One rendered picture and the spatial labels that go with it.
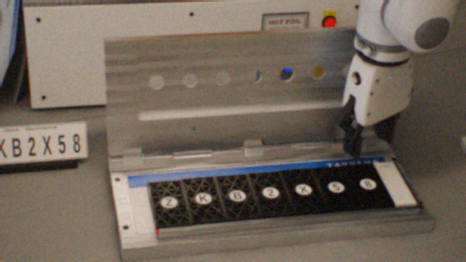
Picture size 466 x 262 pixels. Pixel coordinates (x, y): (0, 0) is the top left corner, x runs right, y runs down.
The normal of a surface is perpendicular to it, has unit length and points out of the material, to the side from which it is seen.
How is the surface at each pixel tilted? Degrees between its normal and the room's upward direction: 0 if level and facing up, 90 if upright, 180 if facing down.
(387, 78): 88
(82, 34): 90
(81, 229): 0
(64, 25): 90
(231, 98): 76
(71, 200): 0
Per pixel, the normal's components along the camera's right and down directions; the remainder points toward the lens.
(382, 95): 0.62, 0.48
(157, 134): 0.22, 0.36
